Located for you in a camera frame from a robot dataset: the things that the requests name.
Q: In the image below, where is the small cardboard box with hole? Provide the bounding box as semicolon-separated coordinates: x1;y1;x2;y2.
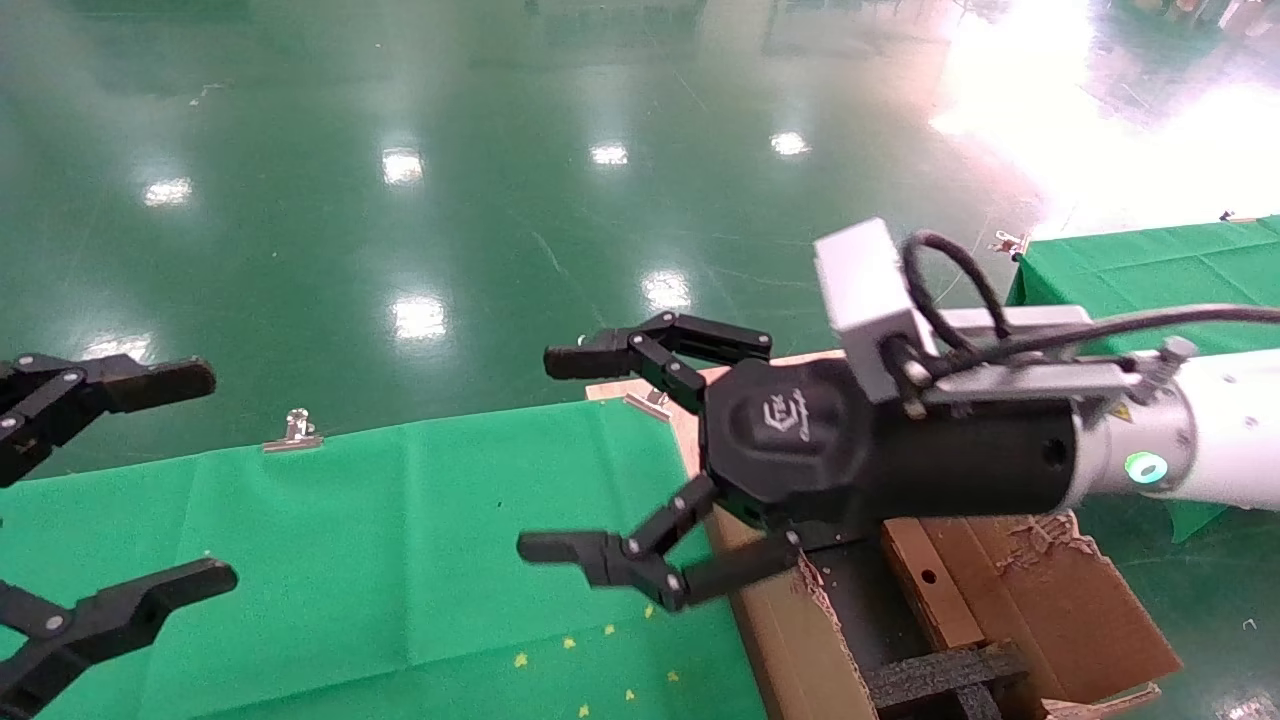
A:
879;515;993;654

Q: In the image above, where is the black camera cable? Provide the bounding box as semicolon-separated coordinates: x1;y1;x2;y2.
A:
880;229;1280;386

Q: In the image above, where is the blue-grey box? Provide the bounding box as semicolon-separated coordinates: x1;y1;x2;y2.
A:
800;540;1033;720

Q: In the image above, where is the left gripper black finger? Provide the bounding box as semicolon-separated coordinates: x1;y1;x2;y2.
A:
0;560;240;720
0;354;219;491

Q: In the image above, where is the green table cloth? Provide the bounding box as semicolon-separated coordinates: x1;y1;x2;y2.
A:
0;398;771;720
1004;215;1280;546

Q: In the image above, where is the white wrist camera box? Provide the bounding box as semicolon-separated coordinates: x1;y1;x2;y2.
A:
812;217;942;407

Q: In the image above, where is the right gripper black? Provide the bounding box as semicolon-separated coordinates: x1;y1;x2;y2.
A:
515;311;1088;614

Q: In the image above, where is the large open cardboard carton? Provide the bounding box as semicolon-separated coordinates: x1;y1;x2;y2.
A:
690;348;1186;720

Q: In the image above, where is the grey metal camera bracket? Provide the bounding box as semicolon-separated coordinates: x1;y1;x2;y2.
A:
918;304;1198;407

